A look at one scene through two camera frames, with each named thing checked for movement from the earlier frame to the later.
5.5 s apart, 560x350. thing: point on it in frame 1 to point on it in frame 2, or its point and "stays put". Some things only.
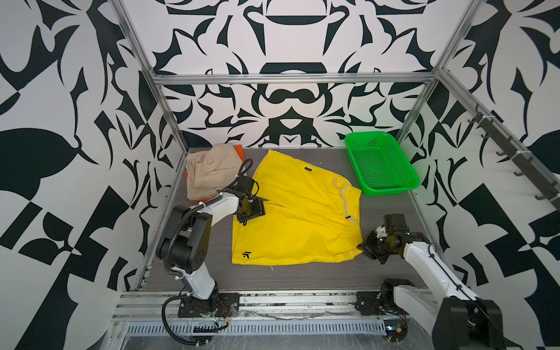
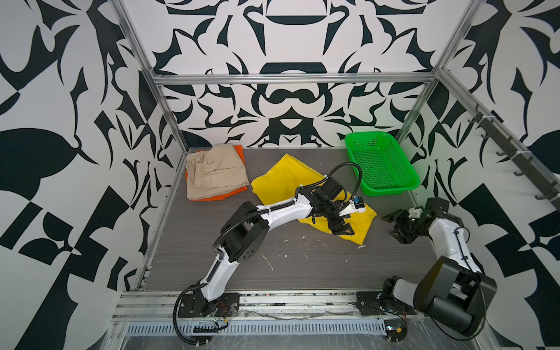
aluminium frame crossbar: x=254 y=78 stays put
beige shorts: x=210 y=170 stays put
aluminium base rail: x=269 y=307 stays put
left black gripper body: x=253 y=210 to x=338 y=225
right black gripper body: x=378 y=246 to x=407 y=228
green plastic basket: x=380 y=165 stays put
